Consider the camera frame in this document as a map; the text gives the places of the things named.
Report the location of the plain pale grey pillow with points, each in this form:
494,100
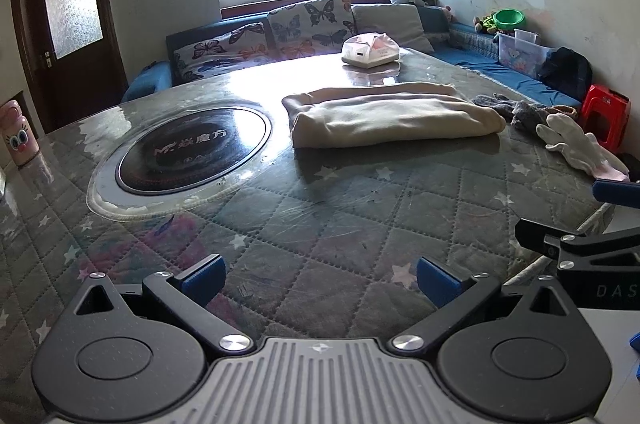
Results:
390,24

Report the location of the cream knit top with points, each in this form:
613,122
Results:
390,119

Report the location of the grey knit glove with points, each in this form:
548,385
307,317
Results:
530,116
495,104

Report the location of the round black induction hob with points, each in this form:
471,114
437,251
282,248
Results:
190,144

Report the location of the red plastic stool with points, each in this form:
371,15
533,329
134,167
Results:
605,114

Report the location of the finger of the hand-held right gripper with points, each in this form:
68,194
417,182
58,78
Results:
617,193
545,240

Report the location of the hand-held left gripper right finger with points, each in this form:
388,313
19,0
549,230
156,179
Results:
439,280

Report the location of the green stuffed toy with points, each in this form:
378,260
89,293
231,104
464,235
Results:
484,25

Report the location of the grey quilted star table cover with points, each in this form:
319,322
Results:
350,214

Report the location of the white tissue pack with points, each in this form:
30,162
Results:
370,51

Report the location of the blue-grey cushion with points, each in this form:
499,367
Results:
434,24

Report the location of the pink cartoon face bottle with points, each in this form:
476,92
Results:
17,134

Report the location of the clear plastic storage box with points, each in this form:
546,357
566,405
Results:
525,54

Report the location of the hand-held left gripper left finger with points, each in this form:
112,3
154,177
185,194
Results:
204,278

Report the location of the white glove with pink cuff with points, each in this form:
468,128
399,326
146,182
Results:
575,144

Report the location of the blue sofa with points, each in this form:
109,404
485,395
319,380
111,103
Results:
145,79

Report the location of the brown knit band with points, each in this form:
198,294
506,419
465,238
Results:
562,110

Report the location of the green plastic bowl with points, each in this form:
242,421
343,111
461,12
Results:
509,19

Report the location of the black backpack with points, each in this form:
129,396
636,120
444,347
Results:
565,71

